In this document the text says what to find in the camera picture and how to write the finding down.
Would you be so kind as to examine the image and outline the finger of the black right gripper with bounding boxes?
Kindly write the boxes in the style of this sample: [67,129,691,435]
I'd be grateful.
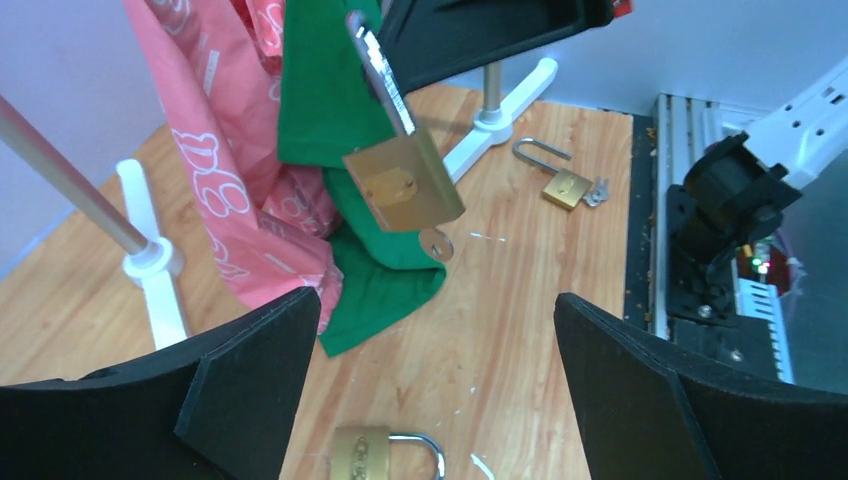
[378,0,617,94]

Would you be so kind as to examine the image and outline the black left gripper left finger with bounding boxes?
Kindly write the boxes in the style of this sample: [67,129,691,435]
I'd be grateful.
[1,287,321,479]

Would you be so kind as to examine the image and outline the green t-shirt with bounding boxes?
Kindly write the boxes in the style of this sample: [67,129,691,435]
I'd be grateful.
[276,0,448,359]

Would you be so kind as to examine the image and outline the metal clothes rack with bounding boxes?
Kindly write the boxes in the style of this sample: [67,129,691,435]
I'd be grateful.
[1,58,559,349]

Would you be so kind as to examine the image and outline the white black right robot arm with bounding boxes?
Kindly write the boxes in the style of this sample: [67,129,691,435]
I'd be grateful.
[378,1,847,326]

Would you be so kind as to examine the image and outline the small brass padlock with key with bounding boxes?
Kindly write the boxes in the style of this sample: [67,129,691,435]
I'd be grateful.
[512,137,609,211]

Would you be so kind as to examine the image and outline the pink printed shirt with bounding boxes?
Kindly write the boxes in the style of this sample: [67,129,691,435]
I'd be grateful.
[124,0,342,329]

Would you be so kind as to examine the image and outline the small brass padlock open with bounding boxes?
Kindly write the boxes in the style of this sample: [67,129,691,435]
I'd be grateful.
[329,426,446,480]

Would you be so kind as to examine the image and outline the large brass padlock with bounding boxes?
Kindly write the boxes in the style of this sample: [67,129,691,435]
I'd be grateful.
[343,10,465,232]

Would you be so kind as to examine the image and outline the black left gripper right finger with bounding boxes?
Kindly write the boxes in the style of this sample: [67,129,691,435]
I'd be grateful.
[553,293,847,479]

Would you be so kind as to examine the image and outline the silver key ring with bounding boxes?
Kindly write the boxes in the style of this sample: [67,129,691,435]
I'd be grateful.
[418,227,456,262]

